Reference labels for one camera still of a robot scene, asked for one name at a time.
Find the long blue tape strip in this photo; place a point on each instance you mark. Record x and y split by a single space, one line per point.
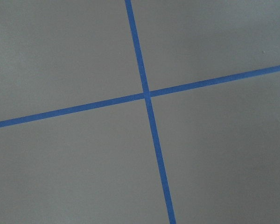
150 113

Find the crossing blue tape strip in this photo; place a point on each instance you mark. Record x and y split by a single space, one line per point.
134 97

